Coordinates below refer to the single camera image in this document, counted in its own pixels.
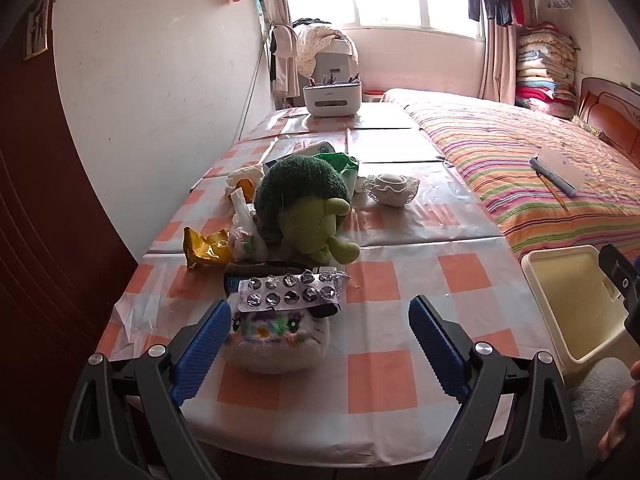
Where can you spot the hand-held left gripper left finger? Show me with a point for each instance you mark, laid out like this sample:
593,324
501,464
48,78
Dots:
200,355

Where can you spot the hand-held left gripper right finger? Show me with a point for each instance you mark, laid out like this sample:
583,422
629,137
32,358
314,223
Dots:
435,350

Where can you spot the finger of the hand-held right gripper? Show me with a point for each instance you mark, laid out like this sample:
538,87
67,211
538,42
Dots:
617,270

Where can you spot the cream plastic bin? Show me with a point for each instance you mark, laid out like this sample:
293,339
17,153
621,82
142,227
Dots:
575,305

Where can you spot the knotted clear plastic bag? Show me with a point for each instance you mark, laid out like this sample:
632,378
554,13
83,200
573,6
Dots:
245,240

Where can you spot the white tissue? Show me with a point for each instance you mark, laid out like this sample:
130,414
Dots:
247,175

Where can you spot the green snack packet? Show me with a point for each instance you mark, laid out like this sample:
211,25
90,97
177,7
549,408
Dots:
345,162

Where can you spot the person's right hand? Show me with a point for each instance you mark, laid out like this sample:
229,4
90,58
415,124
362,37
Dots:
622,410

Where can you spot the brown syrup bottle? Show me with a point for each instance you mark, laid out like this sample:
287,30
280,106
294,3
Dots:
232,282

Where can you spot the white cat plush toy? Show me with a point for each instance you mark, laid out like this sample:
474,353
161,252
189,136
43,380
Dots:
280,345

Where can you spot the yellow pencil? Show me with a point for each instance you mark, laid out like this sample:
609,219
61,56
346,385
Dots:
557,195

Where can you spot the yellow foil wrapper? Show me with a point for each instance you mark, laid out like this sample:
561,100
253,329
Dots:
202,250

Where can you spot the silver blister pack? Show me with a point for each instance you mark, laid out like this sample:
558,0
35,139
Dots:
285,292

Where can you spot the floral pillow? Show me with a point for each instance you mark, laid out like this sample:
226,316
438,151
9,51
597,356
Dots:
585,125

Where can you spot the wooden headboard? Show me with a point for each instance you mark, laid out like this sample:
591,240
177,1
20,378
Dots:
612,115

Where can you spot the striped bed blanket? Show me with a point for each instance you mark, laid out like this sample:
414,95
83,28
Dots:
500,160

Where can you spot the orange peel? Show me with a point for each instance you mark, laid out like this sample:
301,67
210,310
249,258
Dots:
236,194

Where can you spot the white lace trimmed bowl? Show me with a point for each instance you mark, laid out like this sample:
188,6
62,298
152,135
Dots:
392,190

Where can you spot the green broccoli plush toy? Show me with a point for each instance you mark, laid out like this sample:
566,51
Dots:
300,185

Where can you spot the stack of folded quilts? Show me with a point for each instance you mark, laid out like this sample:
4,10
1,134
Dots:
545,70

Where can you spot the brown wooden door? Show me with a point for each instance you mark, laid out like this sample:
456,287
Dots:
40,210

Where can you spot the white blue medicine box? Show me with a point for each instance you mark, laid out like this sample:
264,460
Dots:
312,151

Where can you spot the red rimmed bucket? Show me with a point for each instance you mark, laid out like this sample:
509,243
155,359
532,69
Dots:
372,94

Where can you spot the white desk organizer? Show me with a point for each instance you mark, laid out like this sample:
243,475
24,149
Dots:
330,102

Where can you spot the white washing machine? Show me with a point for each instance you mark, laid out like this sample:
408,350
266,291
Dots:
337,65

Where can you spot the hanging pale coat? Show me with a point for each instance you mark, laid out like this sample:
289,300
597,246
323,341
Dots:
285,55

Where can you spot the dotted cream cloth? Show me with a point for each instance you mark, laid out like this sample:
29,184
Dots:
315,42

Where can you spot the window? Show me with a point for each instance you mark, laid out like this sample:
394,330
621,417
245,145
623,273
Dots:
390,0

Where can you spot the dark door picture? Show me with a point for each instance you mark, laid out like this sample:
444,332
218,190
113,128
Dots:
37,22

